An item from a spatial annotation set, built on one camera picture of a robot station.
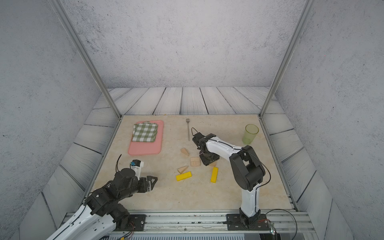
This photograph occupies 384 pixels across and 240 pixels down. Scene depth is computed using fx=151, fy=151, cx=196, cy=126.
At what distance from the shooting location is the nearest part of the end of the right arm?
69 centimetres

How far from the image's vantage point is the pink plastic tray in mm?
1014

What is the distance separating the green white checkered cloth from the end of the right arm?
407 millimetres

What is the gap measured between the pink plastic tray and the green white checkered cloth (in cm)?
1
